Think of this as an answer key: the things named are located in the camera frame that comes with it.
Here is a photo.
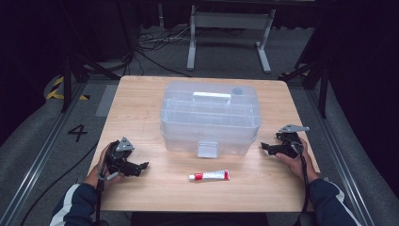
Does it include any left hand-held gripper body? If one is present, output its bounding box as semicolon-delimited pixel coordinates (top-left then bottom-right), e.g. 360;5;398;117
104;136;141;177

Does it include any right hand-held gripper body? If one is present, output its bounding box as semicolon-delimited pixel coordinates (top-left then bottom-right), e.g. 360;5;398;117
274;123;311;159

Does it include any clear plastic storage box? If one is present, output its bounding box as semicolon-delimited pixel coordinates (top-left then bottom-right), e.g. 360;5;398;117
160;121;262;158

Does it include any red and white tube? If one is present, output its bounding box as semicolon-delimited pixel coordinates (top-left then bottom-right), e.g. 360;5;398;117
188;169;231;182

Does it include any person's right hand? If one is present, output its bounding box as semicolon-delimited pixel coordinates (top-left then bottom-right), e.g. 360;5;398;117
275;140;321;184

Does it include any person's left hand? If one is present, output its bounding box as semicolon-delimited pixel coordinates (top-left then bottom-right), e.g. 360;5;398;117
83;143;126;189

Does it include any black metal stand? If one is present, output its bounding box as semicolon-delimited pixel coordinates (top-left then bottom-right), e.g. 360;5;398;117
278;59;331;120
59;51;122;113

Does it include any left hand-held gripper cable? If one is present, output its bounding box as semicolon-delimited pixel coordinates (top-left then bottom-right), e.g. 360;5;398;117
93;163;120;226

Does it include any hand-held gripper cable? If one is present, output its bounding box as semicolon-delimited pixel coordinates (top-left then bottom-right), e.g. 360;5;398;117
93;163;120;226
291;141;311;226

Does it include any right hand-held gripper cable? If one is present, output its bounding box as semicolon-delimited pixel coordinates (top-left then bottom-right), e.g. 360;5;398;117
291;141;311;226

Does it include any grey floor rail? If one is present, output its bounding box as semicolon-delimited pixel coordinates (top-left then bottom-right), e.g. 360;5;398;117
0;82;88;226
305;89;375;226

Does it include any black floor cable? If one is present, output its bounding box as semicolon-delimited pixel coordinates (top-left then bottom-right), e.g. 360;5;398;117
19;141;100;226

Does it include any bundle of floor cables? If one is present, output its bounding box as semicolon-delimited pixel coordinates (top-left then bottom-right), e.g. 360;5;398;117
123;25;193;78

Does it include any white metal table frame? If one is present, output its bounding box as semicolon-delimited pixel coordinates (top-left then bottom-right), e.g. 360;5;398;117
186;4;277;74

